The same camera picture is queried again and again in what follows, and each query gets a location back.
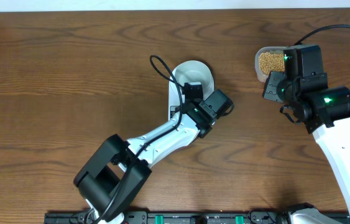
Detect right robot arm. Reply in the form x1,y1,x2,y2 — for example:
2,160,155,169
255,45,350,219

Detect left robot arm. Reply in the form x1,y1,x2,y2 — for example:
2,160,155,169
73,90,234,223

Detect grey bowl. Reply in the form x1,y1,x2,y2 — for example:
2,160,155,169
172,60,214,100

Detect white kitchen scale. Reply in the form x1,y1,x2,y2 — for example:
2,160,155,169
167,67,216,121

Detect soybeans in container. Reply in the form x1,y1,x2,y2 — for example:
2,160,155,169
258,52,285,75

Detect clear plastic container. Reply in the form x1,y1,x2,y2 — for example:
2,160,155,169
255,47,286,83

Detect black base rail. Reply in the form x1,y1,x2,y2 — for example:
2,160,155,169
44,211,288,224

